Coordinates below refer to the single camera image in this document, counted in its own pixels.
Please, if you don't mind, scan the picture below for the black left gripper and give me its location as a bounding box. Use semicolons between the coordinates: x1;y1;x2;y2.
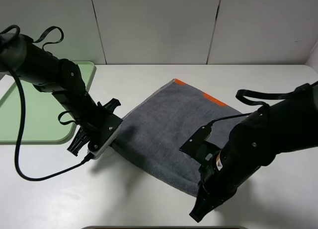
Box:
67;98;121;156

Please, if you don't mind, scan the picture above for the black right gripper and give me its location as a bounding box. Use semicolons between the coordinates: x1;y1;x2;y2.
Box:
189;165;237;223

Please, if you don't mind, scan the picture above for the grey towel with orange stripe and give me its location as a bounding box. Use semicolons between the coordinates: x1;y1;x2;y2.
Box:
112;79;242;196

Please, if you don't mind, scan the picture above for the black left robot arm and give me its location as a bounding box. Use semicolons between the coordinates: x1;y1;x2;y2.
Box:
0;32;122;159

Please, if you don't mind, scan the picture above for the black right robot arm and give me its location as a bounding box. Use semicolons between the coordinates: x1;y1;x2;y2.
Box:
180;83;318;222

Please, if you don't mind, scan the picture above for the light green plastic tray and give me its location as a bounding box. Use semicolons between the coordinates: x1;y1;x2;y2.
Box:
0;61;97;145

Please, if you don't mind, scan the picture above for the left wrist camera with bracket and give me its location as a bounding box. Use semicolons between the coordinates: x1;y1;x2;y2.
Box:
87;114;123;160

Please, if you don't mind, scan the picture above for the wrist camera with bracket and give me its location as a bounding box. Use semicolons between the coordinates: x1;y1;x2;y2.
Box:
87;114;123;160
179;125;221;166

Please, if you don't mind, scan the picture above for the black left camera cable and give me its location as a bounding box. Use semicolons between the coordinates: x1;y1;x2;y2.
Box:
7;65;94;182

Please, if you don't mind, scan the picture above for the black camera cable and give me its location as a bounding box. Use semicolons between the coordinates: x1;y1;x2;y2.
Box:
7;65;94;182
206;112;254;130

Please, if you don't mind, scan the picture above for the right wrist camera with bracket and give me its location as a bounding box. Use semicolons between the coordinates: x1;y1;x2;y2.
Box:
179;125;221;166

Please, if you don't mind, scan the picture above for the black right camera cable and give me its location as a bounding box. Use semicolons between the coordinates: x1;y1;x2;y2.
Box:
206;112;254;130

